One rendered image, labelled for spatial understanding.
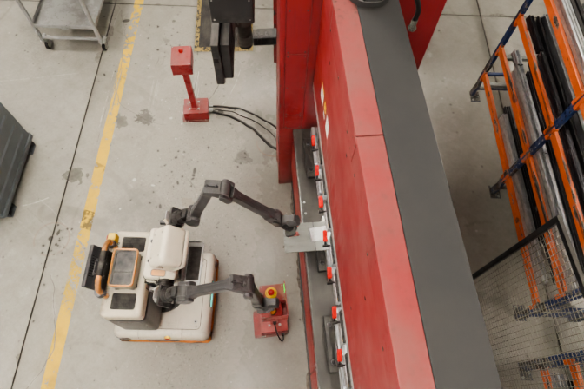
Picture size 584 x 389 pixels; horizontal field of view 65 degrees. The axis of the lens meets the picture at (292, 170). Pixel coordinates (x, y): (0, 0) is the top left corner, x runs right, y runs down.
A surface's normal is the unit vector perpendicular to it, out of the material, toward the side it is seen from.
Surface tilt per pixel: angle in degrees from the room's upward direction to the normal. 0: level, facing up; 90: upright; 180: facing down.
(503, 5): 0
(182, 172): 0
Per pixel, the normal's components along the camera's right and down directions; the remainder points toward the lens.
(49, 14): 0.04, -0.47
